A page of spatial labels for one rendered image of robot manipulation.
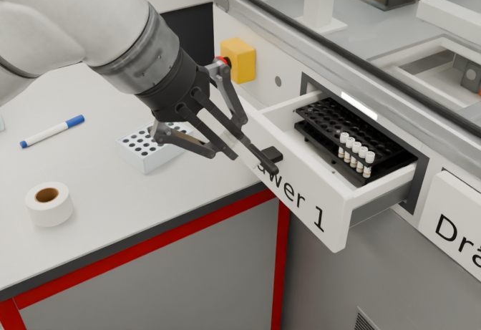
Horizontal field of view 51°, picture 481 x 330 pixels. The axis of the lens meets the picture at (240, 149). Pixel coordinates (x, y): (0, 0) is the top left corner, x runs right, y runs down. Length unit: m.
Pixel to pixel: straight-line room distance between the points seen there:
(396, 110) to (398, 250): 0.25
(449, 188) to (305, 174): 0.19
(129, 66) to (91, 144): 0.55
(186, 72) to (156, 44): 0.06
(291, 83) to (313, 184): 0.30
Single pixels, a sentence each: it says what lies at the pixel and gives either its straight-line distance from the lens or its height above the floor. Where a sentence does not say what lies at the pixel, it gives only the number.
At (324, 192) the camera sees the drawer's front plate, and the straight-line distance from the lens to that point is 0.69.
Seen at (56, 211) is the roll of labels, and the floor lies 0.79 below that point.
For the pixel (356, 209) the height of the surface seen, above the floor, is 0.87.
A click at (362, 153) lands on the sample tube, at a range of 0.77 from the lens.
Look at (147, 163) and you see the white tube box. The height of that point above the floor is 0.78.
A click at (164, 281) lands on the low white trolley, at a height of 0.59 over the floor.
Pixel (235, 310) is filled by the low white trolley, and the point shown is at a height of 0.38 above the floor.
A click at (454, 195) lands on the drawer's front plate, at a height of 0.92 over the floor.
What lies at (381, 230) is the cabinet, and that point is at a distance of 0.89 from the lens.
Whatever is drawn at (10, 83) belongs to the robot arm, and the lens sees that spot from 0.53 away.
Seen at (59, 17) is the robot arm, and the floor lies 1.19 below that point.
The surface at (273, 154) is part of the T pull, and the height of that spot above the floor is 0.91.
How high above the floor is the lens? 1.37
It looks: 38 degrees down
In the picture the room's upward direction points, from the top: straight up
